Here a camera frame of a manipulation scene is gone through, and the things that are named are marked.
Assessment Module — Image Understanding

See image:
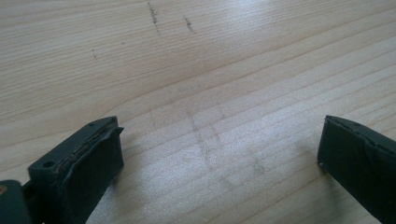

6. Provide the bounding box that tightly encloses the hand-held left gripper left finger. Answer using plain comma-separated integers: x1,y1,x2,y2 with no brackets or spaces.
27,115,125,224

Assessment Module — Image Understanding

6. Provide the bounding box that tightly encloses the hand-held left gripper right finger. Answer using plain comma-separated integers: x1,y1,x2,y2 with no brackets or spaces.
317,114,396,224

